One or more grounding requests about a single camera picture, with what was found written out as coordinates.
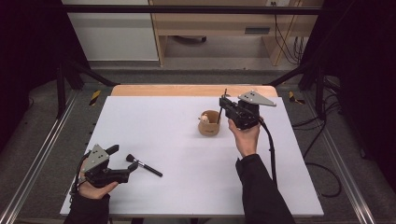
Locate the tan cup with animal figure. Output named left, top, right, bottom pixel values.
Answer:
left=197, top=109, right=222, bottom=137

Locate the hand-held gripper cable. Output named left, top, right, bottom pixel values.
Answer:
left=257, top=117, right=278, bottom=188
left=69, top=152, right=92, bottom=203

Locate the black floor cable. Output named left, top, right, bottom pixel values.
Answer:
left=291, top=119, right=343, bottom=198

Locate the yellow-handled tool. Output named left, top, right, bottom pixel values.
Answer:
left=288, top=91, right=306, bottom=105
left=89, top=90, right=102, bottom=106

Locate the yellow-handled tool right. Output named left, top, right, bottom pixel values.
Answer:
left=288, top=91, right=306, bottom=105

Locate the right hand-held gripper cable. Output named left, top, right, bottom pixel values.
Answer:
left=257, top=117, right=278, bottom=188

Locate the dark curtain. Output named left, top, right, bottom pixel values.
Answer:
left=0, top=0, right=92, bottom=153
left=298, top=0, right=396, bottom=190

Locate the white table cover board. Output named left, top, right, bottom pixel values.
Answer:
left=59, top=95, right=325, bottom=217

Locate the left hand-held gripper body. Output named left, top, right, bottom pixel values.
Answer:
left=80, top=143, right=131, bottom=189

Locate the light wooden desk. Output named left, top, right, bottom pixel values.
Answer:
left=148, top=0, right=323, bottom=67

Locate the hanging black cable bundle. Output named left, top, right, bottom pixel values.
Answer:
left=273, top=1, right=307, bottom=65

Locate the black metal stand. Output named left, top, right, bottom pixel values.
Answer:
left=264, top=59, right=328, bottom=120
left=55, top=59, right=120, bottom=119

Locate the black horizontal frame bar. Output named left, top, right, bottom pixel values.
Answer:
left=62, top=4, right=323, bottom=16

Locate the person's right hand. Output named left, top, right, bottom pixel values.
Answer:
left=227, top=116, right=265, bottom=158

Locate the yellow-handled tool left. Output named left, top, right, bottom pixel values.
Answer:
left=89, top=90, right=102, bottom=106

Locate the thick black makeup brush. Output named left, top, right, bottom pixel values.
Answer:
left=125, top=153, right=163, bottom=178

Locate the aluminium floor rail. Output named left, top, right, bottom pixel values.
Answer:
left=303, top=92, right=377, bottom=224
left=0, top=90, right=80, bottom=224

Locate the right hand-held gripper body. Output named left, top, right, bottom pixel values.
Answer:
left=226, top=90, right=277, bottom=131

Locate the white cabinet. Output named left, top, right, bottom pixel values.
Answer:
left=61, top=0, right=160, bottom=62

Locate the left hand-held gripper cable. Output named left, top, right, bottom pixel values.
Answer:
left=69, top=152, right=92, bottom=203

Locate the person's left hand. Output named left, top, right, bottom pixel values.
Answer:
left=78, top=158, right=120, bottom=200

